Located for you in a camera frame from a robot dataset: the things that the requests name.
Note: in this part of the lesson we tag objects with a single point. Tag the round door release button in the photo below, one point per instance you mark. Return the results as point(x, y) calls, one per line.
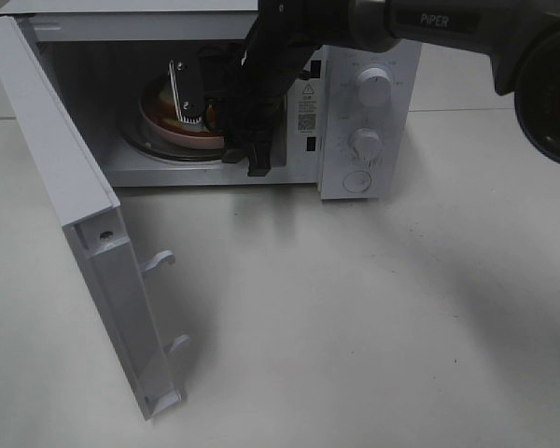
point(357, 182)

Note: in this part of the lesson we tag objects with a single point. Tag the white bread sandwich with lettuce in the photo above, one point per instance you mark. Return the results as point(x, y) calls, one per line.
point(167, 118)

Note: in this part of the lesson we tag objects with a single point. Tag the white microwave oven body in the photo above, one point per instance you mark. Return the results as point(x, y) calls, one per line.
point(99, 56)

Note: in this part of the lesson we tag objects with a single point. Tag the white microwave door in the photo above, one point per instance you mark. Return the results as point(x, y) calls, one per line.
point(89, 213)

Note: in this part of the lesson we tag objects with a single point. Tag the pink round plate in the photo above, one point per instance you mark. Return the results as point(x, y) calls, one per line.
point(147, 107)

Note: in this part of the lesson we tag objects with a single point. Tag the glass microwave turntable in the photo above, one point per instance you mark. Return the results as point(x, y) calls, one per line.
point(134, 131)

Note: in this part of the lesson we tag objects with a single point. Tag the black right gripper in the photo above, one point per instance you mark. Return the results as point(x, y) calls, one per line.
point(239, 88)

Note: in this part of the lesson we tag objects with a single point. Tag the lower white timer knob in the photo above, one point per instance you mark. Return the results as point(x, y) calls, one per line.
point(365, 144)

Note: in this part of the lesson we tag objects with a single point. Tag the upper white power knob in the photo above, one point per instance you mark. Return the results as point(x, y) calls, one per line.
point(374, 86)

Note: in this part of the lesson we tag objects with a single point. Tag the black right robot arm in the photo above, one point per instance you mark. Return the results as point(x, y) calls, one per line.
point(521, 39)

